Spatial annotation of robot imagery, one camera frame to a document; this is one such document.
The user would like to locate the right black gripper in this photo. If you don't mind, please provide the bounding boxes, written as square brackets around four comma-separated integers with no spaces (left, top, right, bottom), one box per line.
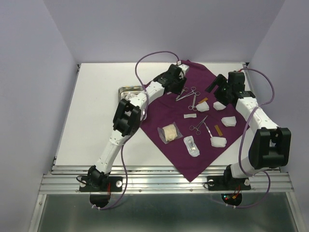
[204,73,232,106]

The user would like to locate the small steel scissors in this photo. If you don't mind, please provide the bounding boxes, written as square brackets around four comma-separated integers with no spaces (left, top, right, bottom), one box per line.
[175,87,188,100]

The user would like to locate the long steel forceps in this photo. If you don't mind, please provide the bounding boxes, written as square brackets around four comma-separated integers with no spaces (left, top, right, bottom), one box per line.
[176,87,201,101]

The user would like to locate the steel bandage scissors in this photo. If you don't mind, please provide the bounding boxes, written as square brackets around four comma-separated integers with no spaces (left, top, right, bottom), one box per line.
[188,94,197,111]

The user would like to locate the stainless steel instrument tray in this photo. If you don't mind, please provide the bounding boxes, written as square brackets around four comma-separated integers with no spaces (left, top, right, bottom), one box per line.
[117,85,148,120]

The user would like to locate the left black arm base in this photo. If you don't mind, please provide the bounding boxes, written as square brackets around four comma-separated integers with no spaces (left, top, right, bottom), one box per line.
[76,165,123,193]

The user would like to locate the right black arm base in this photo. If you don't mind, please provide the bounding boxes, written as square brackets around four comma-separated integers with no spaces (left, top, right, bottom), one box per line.
[203,165,251,191]

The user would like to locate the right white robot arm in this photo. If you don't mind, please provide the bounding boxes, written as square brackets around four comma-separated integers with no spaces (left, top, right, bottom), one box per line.
[204,69,292,191]

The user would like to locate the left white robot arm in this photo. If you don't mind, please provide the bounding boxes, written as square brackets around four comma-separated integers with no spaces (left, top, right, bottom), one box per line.
[86,64,189,191]

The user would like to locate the purple surgical drape cloth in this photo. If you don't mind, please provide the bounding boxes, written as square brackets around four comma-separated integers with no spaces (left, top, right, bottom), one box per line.
[140,60,246,182]

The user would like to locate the white gauze pad upper right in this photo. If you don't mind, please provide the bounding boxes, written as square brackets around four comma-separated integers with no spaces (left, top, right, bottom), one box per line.
[213,101,226,111]

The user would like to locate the white gauze pad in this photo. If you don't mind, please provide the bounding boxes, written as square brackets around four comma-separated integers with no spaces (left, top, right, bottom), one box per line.
[210,137,227,148]
[196,101,210,112]
[221,116,237,127]
[213,101,226,111]

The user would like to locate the white gauze pad centre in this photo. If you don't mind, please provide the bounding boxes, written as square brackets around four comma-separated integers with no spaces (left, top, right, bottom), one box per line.
[196,101,210,112]

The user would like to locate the small white gauze roll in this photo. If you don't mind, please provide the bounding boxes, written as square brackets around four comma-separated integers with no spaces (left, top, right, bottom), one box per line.
[183,114,197,118]

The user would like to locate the lower orange adhesive strip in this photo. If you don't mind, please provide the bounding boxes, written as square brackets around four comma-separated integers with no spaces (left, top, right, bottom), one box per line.
[214,125,223,136]

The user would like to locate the bagged beige gloves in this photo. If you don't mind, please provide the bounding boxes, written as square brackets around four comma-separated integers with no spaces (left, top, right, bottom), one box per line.
[157,122,183,144]

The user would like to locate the steel hemostat clamp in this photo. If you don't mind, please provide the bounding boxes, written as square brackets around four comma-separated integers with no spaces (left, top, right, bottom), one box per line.
[189,116,208,135]

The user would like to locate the white gauze pad lower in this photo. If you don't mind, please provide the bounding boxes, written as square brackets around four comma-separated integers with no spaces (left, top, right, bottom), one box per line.
[210,137,227,148]

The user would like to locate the clear suture packet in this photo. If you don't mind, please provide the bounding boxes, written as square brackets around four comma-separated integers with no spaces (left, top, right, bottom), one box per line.
[183,136,200,157]

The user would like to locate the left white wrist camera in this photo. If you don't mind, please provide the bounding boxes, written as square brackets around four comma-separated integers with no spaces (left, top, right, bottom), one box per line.
[177,61,189,74]

